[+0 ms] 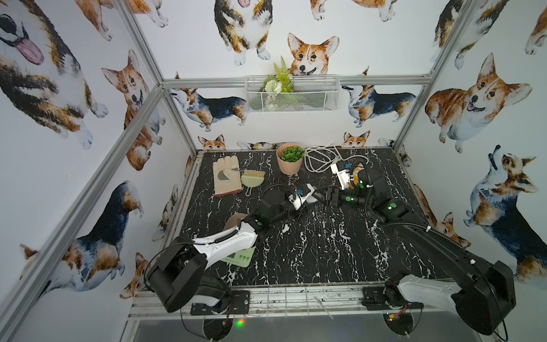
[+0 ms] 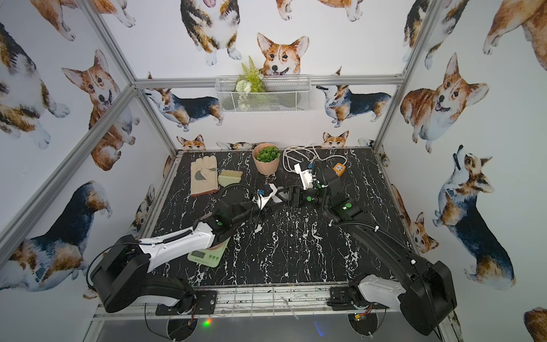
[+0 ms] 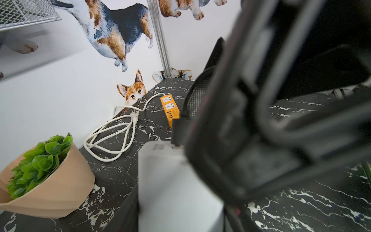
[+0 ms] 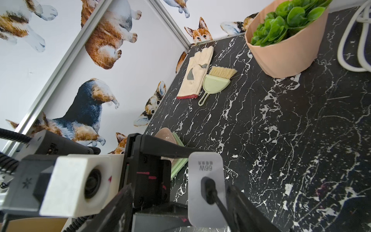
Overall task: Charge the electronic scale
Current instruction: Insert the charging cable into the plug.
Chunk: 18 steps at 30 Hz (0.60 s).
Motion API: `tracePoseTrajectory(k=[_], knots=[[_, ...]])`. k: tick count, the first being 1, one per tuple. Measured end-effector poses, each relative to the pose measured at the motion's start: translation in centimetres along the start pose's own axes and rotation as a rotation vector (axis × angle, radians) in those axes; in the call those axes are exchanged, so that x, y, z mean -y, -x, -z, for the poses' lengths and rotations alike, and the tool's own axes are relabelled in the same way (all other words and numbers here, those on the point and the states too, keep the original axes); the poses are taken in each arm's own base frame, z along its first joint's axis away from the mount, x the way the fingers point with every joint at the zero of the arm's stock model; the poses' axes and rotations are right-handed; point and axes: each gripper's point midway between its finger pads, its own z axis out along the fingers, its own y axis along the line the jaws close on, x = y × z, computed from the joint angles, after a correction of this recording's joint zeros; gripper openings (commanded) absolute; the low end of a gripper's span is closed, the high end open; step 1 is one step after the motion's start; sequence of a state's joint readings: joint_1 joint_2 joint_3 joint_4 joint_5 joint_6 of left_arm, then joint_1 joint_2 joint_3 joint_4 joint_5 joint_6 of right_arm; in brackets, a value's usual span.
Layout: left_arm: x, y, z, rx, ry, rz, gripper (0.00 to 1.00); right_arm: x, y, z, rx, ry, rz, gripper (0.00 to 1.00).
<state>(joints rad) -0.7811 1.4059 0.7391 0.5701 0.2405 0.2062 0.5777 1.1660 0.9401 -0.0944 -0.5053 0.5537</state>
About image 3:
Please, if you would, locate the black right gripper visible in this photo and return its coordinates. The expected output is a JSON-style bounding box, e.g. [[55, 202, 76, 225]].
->
[[185, 1, 371, 206]]

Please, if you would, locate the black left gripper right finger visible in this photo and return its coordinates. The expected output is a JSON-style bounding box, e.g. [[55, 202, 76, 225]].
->
[[224, 205, 245, 232]]

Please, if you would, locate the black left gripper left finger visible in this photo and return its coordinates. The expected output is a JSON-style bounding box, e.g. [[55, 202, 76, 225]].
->
[[102, 186, 139, 232]]

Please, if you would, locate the orange power strip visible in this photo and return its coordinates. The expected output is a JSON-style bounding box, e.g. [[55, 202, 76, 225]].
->
[[160, 95, 180, 128]]

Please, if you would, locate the pink plant pot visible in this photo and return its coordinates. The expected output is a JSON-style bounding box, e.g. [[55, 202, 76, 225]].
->
[[1, 145, 95, 218]]

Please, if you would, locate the green artificial plant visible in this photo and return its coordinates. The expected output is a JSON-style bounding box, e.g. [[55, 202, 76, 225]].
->
[[7, 133, 73, 199]]

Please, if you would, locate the white power strip cord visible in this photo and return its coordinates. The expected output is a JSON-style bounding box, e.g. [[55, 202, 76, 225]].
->
[[83, 92, 166, 163]]

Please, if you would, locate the white wire wall basket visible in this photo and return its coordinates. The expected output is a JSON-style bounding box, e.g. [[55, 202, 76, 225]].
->
[[1, 0, 61, 32]]

